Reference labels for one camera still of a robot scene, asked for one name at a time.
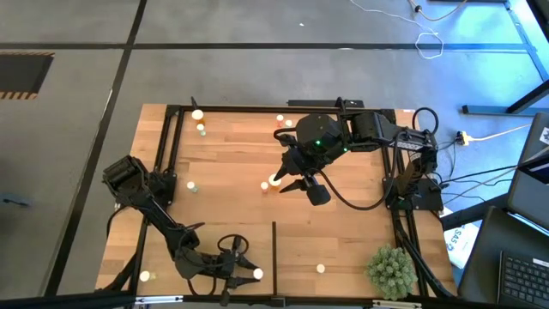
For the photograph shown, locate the black floor mat hazard stripes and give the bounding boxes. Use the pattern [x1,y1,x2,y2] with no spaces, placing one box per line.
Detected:
[0,51,56,101]

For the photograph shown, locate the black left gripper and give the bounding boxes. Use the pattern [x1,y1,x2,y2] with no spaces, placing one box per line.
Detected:
[174,246,260,288]

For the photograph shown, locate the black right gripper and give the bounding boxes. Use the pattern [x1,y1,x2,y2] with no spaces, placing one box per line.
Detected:
[274,145,329,193]

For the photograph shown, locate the black gantry beam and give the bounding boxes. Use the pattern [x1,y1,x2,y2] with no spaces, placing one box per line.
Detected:
[0,291,549,309]

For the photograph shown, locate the small black floor object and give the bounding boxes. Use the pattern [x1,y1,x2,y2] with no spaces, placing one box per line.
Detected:
[2,195,31,209]

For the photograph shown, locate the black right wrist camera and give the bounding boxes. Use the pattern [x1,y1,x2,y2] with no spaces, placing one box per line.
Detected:
[306,173,332,207]

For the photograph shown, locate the black aluminium table frame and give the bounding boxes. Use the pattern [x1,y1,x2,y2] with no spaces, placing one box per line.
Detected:
[102,104,455,301]

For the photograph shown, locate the yellow extension cord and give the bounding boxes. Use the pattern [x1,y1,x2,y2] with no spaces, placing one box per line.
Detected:
[455,123,533,146]

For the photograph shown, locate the beige cable black plug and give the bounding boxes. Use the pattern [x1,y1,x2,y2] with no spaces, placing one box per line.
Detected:
[407,0,468,22]

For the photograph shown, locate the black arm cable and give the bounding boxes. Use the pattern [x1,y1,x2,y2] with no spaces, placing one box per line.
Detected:
[216,233,250,258]
[315,106,441,212]

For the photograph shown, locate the green artificial plant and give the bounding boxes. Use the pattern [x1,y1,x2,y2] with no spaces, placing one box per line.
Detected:
[365,243,419,301]

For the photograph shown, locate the black side desk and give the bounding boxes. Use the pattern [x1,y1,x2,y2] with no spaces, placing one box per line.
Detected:
[441,192,549,309]

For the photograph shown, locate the grey laptop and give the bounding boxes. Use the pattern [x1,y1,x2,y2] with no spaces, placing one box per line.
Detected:
[508,111,549,231]

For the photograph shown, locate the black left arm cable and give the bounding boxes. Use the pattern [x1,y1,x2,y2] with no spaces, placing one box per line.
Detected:
[216,233,250,258]

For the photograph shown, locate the black desk leg frame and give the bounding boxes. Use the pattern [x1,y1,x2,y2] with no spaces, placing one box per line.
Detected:
[462,0,549,116]

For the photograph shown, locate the black laptop keyboard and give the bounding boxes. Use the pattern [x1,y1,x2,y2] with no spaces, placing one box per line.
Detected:
[497,251,549,309]

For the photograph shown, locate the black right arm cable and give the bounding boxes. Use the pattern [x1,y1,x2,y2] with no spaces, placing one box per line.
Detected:
[315,106,441,212]

